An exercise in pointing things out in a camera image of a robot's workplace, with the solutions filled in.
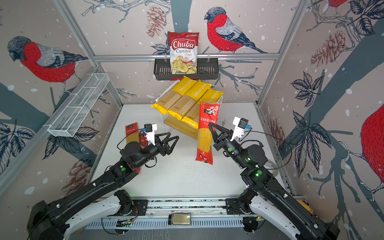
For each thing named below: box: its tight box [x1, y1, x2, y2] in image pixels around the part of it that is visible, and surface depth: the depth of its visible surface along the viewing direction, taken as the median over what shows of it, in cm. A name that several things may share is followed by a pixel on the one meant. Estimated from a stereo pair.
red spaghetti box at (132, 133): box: [125, 122, 140, 145], surface depth 104 cm
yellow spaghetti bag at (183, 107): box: [166, 79, 212, 121], surface depth 76 cm
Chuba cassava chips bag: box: [167, 31, 200, 75], surface depth 87 cm
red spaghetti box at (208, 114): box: [195, 102, 220, 165], surface depth 60 cm
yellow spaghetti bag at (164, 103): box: [151, 76, 197, 115], surface depth 77 cm
